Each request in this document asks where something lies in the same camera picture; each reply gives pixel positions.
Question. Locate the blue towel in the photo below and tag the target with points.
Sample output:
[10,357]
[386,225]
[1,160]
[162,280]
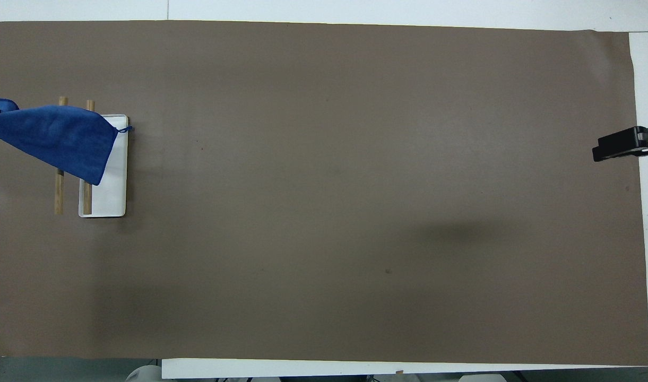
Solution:
[58,138]

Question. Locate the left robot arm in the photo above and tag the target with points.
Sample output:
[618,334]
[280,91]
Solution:
[144,373]

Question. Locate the white rectangular tray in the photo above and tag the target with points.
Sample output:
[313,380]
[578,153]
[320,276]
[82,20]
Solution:
[111,191]

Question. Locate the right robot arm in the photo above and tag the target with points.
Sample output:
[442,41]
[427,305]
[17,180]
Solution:
[481,378]

